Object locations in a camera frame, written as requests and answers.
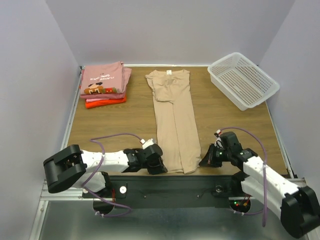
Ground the pink printed folded t-shirt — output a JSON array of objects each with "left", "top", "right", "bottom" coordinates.
[{"left": 80, "top": 61, "right": 132, "bottom": 96}]

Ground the aluminium frame rail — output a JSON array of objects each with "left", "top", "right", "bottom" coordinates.
[{"left": 39, "top": 179, "right": 88, "bottom": 201}]

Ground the light pink folded t-shirt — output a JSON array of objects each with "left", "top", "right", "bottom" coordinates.
[{"left": 85, "top": 98, "right": 110, "bottom": 103}]

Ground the beige t-shirt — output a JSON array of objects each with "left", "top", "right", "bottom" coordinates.
[{"left": 145, "top": 69, "right": 201, "bottom": 174}]

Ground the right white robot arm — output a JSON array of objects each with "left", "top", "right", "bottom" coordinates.
[{"left": 199, "top": 130, "right": 320, "bottom": 239}]

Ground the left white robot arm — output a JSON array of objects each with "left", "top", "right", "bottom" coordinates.
[{"left": 43, "top": 143, "right": 168, "bottom": 197}]

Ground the orange folded t-shirt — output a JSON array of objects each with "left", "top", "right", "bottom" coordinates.
[{"left": 85, "top": 95, "right": 127, "bottom": 109}]

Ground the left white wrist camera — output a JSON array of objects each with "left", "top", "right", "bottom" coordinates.
[{"left": 140, "top": 138, "right": 156, "bottom": 149}]

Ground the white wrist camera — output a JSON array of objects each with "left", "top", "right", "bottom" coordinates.
[
  {"left": 140, "top": 138, "right": 156, "bottom": 149},
  {"left": 214, "top": 129, "right": 223, "bottom": 149}
]

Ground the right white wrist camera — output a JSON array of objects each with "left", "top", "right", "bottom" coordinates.
[{"left": 214, "top": 129, "right": 223, "bottom": 149}]

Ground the white plastic basket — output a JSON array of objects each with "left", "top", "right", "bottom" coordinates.
[{"left": 207, "top": 52, "right": 280, "bottom": 111}]

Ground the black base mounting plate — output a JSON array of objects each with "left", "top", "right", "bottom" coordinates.
[{"left": 99, "top": 175, "right": 245, "bottom": 209}]

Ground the dark pink folded t-shirt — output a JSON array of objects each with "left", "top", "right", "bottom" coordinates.
[{"left": 80, "top": 92, "right": 126, "bottom": 99}]

